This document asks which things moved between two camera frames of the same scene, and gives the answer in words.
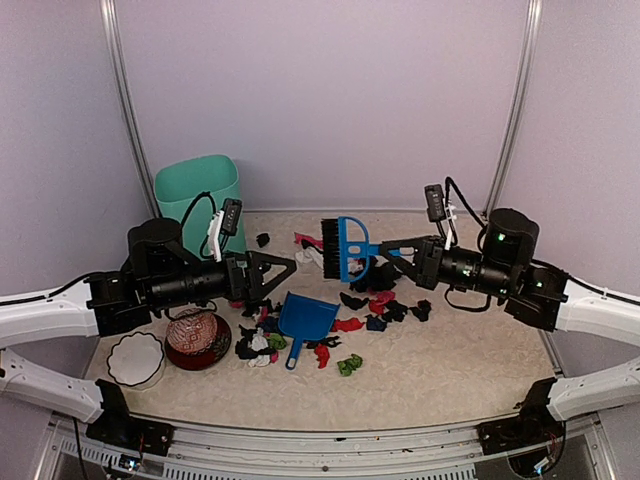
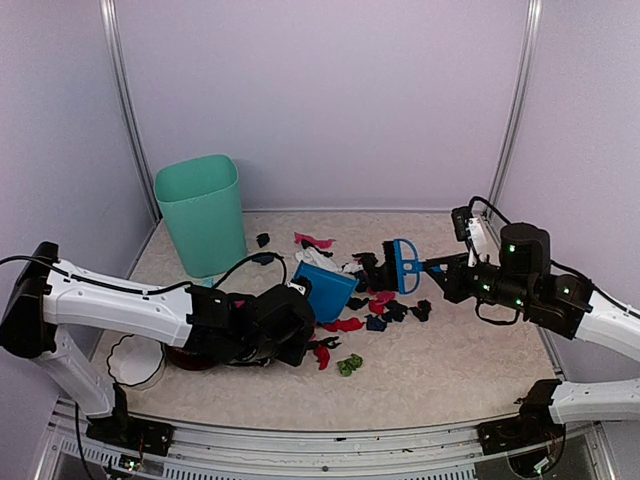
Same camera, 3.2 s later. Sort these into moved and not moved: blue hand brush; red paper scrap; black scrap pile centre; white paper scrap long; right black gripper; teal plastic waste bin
Moved: right black gripper; blue hand brush
Not moved: white paper scrap long; black scrap pile centre; red paper scrap; teal plastic waste bin
